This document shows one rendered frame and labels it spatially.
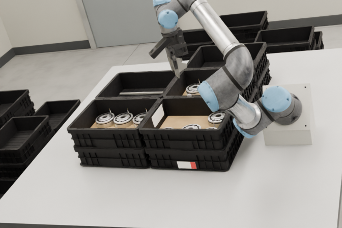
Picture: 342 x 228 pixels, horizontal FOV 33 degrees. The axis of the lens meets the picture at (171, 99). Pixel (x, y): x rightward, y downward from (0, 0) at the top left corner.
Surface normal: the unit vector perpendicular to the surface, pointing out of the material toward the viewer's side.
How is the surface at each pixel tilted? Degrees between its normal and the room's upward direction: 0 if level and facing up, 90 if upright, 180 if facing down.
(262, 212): 0
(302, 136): 90
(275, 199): 0
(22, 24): 90
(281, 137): 90
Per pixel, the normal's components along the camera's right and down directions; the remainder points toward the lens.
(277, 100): -0.28, -0.30
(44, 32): -0.30, 0.50
